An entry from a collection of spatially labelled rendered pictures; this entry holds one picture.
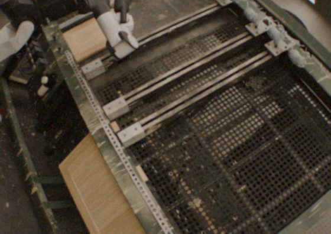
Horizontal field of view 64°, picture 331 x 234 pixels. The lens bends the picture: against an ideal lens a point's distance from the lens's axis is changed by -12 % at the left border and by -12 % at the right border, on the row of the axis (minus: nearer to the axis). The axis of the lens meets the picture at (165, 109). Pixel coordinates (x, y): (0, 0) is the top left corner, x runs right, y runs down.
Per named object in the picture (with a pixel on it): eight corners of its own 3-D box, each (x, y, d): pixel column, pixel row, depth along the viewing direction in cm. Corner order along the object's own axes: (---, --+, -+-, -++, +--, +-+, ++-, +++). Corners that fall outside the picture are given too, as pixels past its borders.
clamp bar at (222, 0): (83, 72, 181) (71, 47, 160) (233, -1, 204) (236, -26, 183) (88, 83, 176) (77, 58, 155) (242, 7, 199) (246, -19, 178)
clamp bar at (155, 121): (118, 136, 158) (107, 115, 137) (281, 44, 181) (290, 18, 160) (126, 150, 153) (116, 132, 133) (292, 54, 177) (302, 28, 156)
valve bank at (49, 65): (10, 50, 190) (28, 24, 184) (26, 55, 202) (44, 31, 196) (26, 100, 168) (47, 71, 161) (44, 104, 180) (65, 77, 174)
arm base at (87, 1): (86, 20, 137) (88, -1, 130) (71, 12, 142) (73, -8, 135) (109, 15, 147) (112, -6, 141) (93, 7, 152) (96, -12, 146)
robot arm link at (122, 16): (127, 9, 167) (126, 28, 167) (109, 8, 163) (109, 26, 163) (132, 3, 157) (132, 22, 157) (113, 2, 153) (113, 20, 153)
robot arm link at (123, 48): (134, 30, 157) (140, 54, 147) (119, 40, 161) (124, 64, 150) (122, 19, 149) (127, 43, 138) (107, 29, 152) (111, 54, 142)
